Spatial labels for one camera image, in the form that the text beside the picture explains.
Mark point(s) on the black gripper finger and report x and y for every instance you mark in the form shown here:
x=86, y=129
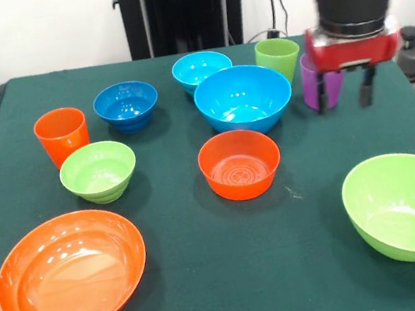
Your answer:
x=366, y=89
x=322, y=94

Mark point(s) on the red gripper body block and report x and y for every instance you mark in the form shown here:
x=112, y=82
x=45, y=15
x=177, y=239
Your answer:
x=353, y=53

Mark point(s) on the small orange bowl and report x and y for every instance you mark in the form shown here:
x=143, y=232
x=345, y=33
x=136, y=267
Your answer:
x=242, y=173

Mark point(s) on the purple cup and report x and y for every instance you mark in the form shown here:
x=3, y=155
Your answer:
x=336, y=89

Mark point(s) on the green cup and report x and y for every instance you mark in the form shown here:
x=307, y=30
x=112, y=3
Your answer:
x=279, y=57

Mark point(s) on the large blue bowl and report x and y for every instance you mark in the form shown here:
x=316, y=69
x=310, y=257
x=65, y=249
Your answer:
x=242, y=98

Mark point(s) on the large green bowl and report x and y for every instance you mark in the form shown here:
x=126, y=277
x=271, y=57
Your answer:
x=401, y=207

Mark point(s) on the small turquoise bowl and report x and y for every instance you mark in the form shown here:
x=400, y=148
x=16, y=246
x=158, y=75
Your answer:
x=197, y=68

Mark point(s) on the dark green tablecloth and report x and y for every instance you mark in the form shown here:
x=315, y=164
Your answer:
x=225, y=239

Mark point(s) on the dark blue bowl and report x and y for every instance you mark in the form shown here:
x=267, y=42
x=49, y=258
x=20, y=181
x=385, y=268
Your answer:
x=126, y=105

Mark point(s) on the small green bowl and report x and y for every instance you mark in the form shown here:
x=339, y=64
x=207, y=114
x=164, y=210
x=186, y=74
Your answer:
x=97, y=173

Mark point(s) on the orange cup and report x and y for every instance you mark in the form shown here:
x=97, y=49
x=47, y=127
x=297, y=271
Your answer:
x=62, y=135

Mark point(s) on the large orange bowl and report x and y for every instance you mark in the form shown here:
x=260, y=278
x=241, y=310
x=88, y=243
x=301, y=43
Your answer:
x=68, y=276

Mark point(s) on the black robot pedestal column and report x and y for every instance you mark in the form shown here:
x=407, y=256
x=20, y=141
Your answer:
x=184, y=9

